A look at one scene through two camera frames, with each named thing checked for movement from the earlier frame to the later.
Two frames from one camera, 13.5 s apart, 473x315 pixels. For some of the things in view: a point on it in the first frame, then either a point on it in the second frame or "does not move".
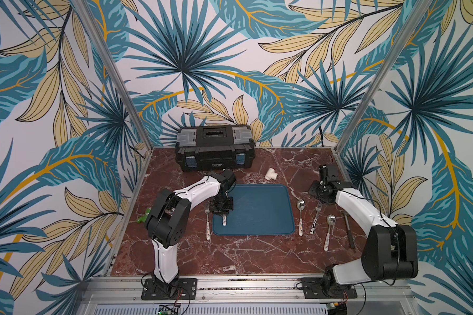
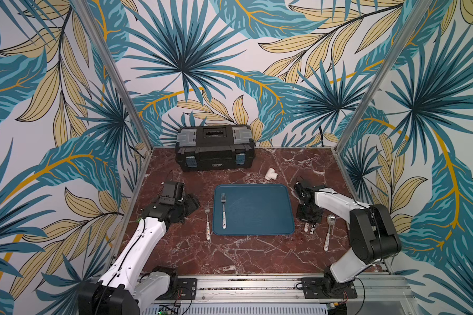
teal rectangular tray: (258, 210) does not move
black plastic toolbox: (214, 147) does not move
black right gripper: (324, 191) → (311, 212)
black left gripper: (221, 211) → (193, 204)
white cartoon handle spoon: (331, 219) does not move
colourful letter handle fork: (207, 207) does not move
